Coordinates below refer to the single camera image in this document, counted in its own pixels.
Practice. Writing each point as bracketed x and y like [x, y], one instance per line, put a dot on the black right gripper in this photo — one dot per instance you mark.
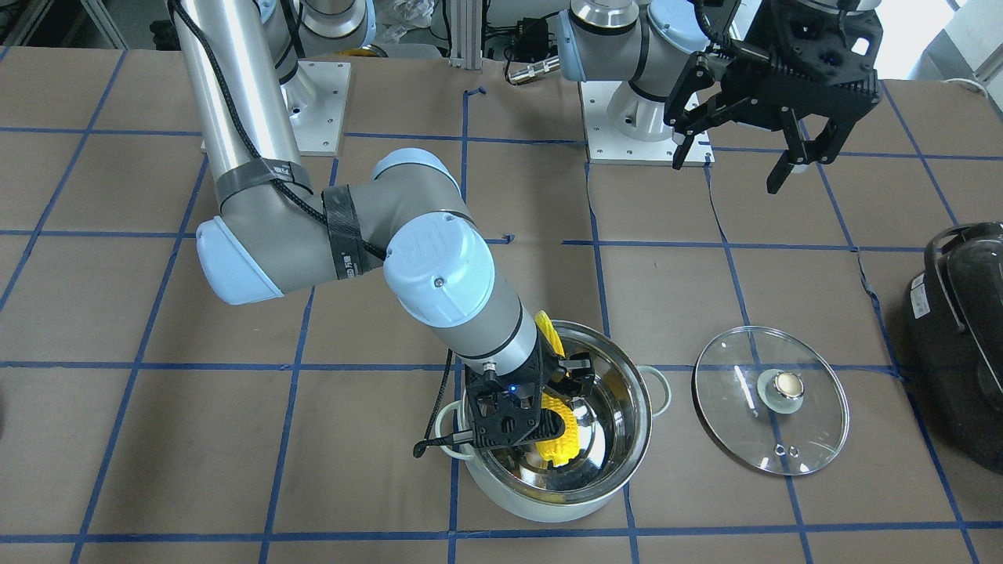
[578, 377]

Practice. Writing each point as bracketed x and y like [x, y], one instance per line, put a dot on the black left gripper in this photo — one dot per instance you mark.
[754, 69]

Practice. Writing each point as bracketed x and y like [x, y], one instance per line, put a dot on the yellow corn cob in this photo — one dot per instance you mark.
[559, 451]

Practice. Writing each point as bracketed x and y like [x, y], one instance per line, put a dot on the glass pot lid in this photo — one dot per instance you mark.
[770, 401]

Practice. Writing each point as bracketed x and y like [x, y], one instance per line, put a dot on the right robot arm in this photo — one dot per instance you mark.
[275, 234]

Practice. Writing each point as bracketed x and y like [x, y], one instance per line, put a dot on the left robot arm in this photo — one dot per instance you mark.
[647, 46]

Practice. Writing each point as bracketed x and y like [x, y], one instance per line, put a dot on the black rice cooker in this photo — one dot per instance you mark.
[953, 314]

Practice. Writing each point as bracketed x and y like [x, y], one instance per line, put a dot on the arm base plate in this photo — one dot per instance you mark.
[308, 111]
[624, 128]

